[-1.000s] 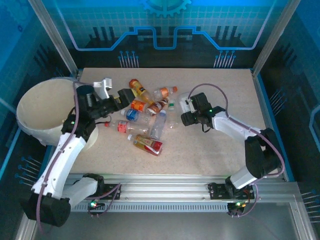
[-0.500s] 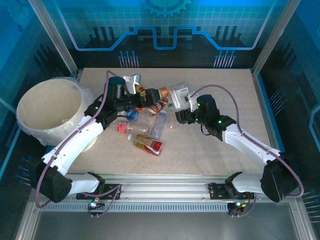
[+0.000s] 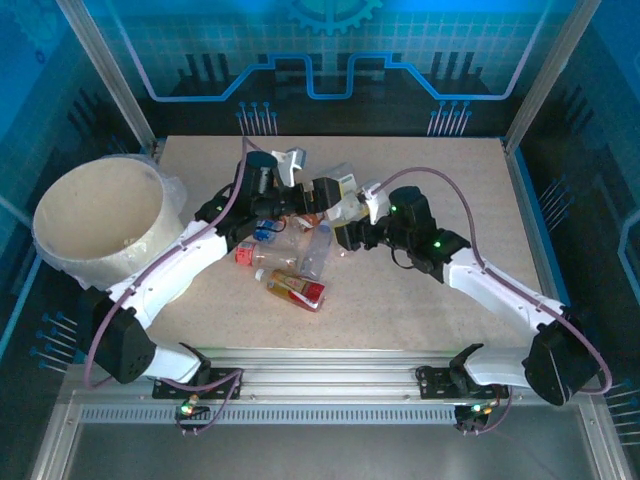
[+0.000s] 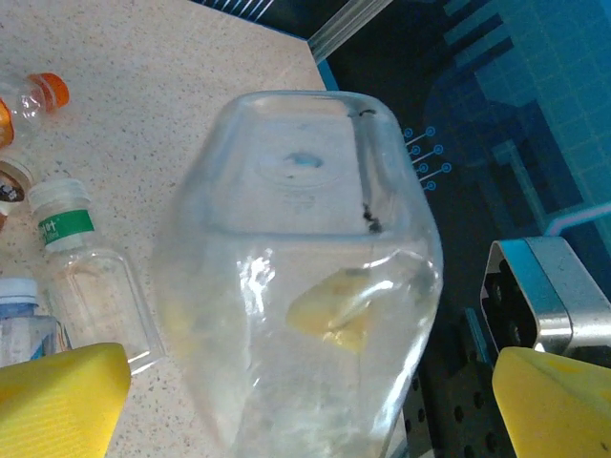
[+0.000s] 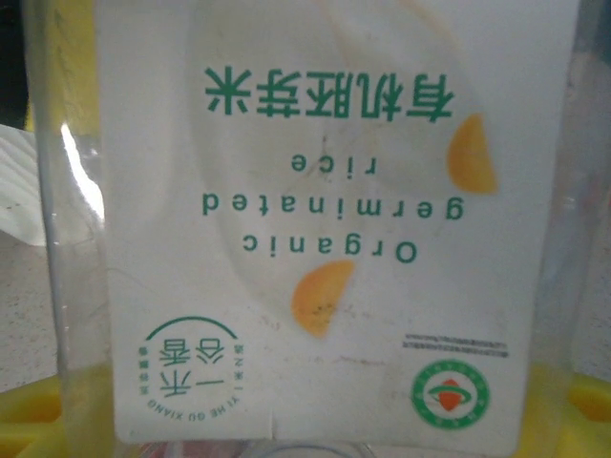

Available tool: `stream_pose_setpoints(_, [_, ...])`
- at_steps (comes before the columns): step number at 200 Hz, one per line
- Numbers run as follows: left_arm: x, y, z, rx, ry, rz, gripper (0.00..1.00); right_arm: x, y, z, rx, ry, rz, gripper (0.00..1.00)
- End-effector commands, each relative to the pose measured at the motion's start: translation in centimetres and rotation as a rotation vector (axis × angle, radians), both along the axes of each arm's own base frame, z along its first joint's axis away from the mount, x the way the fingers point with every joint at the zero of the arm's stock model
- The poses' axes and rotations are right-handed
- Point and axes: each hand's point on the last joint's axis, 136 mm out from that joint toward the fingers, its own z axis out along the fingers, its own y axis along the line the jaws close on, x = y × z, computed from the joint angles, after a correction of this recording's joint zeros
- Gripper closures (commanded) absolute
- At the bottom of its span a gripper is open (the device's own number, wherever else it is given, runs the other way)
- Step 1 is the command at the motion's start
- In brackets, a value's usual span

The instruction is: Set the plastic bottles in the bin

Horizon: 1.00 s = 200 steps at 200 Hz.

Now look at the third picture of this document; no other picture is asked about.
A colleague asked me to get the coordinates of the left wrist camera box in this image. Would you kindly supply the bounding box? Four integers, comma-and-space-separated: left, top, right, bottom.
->
271, 146, 307, 187

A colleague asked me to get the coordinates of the red label clear bottle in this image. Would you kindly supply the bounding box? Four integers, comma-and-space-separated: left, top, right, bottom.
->
234, 241, 302, 270

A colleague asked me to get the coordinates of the blue label clear bottle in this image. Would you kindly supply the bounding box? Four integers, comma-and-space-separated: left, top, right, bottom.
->
252, 218, 301, 246

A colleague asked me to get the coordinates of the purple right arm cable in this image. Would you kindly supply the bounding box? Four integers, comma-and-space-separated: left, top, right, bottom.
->
372, 167, 614, 396

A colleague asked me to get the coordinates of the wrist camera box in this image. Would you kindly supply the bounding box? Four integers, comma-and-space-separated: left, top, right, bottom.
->
358, 180, 390, 225
271, 146, 307, 187

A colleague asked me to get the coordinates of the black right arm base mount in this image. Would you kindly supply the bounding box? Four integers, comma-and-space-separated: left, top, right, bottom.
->
415, 362, 510, 401

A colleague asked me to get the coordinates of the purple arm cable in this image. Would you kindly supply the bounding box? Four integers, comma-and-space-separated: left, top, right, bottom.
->
372, 167, 614, 396
84, 137, 266, 391

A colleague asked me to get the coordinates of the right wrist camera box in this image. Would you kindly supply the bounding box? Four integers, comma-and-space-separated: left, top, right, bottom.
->
358, 180, 390, 225

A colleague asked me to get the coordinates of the white plastic-lined bin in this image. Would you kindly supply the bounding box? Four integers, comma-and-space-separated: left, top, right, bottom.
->
30, 153, 189, 304

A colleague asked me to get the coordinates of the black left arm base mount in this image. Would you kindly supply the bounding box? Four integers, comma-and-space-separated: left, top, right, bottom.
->
152, 362, 245, 401

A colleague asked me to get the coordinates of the slotted grey cable duct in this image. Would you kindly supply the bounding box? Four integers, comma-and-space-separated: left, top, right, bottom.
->
78, 405, 461, 426

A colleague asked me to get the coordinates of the square clear bottle white label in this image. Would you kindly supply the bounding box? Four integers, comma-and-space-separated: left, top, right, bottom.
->
324, 162, 369, 224

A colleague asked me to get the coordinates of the tea bottle red label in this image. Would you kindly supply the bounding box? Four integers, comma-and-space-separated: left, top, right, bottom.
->
254, 267, 327, 314

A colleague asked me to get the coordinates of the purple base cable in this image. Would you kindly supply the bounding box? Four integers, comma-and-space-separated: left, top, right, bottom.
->
173, 367, 245, 437
452, 384, 516, 436

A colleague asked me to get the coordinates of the aluminium frame post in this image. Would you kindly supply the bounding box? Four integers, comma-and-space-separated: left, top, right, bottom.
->
55, 0, 166, 156
501, 0, 604, 156

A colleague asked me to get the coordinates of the aluminium mounting rail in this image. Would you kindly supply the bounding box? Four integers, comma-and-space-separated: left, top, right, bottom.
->
64, 349, 596, 401

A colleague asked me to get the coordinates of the brown label bottle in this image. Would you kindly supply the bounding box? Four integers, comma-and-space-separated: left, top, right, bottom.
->
292, 213, 329, 232

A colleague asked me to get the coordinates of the clear bottle blue cap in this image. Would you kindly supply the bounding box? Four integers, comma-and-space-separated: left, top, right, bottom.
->
298, 223, 335, 280

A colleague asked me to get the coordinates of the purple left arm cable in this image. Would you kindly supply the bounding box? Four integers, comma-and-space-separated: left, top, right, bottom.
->
84, 137, 266, 391

